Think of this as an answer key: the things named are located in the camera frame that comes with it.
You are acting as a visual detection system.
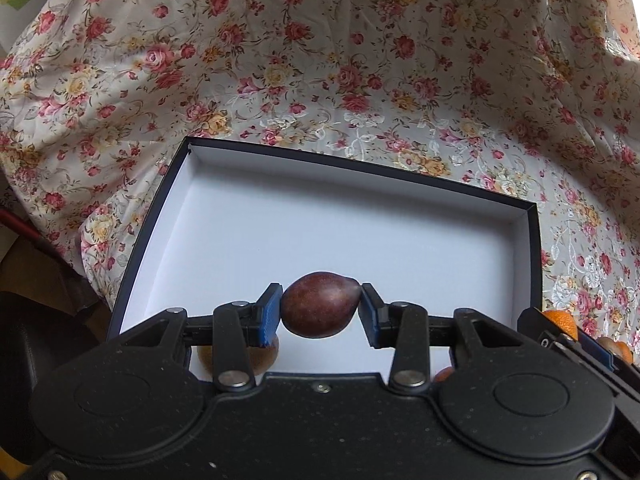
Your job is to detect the dark purple plum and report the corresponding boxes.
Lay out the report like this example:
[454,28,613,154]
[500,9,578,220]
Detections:
[280,271,361,339]

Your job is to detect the red rod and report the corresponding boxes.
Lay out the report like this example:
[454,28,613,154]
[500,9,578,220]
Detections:
[0,206,43,243]

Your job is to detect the small orange mandarin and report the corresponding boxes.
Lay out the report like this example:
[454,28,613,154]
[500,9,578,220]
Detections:
[542,310,579,341]

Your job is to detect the brown kiwi fruit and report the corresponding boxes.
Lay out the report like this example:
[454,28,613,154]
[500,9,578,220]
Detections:
[196,336,280,375]

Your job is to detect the floral tablecloth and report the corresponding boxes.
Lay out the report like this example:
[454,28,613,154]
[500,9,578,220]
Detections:
[1,0,639,348]

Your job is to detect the orange mandarin at edge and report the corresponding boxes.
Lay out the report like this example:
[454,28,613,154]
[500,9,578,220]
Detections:
[597,336,634,364]

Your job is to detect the black box with white interior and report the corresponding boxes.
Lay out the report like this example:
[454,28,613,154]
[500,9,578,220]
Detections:
[105,135,544,376]

